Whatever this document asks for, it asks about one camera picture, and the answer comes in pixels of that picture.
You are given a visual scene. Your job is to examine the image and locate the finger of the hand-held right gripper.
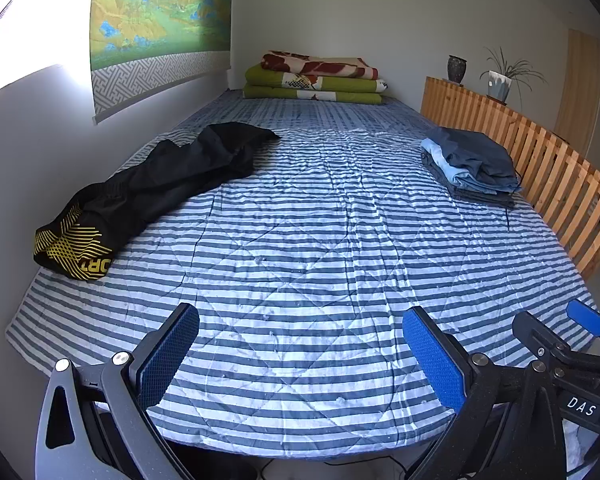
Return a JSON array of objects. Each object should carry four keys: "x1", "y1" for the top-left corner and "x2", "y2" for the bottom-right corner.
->
[
  {"x1": 566, "y1": 299, "x2": 600, "y2": 361},
  {"x1": 511, "y1": 311, "x2": 581, "y2": 367}
]

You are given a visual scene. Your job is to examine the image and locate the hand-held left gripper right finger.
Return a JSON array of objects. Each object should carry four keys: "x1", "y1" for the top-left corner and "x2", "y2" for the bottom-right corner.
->
[{"x1": 402, "y1": 306, "x2": 567, "y2": 480}]

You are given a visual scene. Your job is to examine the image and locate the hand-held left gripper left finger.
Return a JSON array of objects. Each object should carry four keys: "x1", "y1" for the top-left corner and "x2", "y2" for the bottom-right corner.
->
[{"x1": 34, "y1": 302, "x2": 201, "y2": 480}]

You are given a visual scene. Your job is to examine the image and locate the black pants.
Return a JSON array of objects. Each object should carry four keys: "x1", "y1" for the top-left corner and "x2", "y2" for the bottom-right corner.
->
[{"x1": 77, "y1": 123, "x2": 282, "y2": 241}]

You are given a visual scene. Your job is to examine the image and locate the folded grey garment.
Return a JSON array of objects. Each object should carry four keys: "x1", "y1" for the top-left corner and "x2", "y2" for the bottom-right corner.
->
[{"x1": 447, "y1": 182, "x2": 518, "y2": 209}]

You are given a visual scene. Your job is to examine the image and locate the black shorts with yellow print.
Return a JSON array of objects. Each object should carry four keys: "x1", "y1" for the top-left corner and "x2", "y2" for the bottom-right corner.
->
[{"x1": 33, "y1": 195, "x2": 131, "y2": 283}]

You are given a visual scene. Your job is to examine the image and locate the blue white striped bed quilt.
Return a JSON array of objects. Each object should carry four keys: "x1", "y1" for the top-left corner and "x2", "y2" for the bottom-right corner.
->
[{"x1": 5, "y1": 91, "x2": 598, "y2": 448}]

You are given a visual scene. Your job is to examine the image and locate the folded dark blue garment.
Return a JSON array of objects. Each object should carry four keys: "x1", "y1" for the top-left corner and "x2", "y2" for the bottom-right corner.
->
[{"x1": 420, "y1": 126, "x2": 523, "y2": 193}]

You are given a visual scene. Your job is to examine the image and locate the folded light blue garment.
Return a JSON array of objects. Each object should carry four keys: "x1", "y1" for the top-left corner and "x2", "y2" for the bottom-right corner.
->
[{"x1": 420, "y1": 139, "x2": 501, "y2": 196}]

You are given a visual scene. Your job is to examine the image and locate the wooden door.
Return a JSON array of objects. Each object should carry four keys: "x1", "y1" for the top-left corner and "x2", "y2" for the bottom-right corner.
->
[{"x1": 554, "y1": 29, "x2": 600, "y2": 158}]

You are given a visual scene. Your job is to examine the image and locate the potted green plant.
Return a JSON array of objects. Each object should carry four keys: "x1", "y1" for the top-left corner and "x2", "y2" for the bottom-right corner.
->
[{"x1": 479, "y1": 46, "x2": 548, "y2": 106}]

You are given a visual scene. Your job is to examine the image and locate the dark ceramic vase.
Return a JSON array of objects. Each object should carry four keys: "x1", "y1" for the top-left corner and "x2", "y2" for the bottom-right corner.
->
[{"x1": 447, "y1": 55, "x2": 468, "y2": 84}]

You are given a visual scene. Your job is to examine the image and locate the folded red floral blanket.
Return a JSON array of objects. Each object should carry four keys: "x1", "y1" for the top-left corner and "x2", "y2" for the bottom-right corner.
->
[{"x1": 260, "y1": 50, "x2": 381, "y2": 81}]

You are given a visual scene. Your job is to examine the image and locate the black floor cable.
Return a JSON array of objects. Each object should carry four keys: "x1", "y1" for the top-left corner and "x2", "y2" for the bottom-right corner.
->
[{"x1": 325, "y1": 459, "x2": 411, "y2": 477}]

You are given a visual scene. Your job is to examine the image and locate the wooden slat bed rail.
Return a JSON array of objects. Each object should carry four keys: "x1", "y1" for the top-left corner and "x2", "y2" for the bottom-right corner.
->
[{"x1": 420, "y1": 76, "x2": 600, "y2": 281}]

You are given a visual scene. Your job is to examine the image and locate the landscape wall scroll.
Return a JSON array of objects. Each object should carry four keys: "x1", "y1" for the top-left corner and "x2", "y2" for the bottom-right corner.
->
[{"x1": 89, "y1": 0, "x2": 233, "y2": 126}]

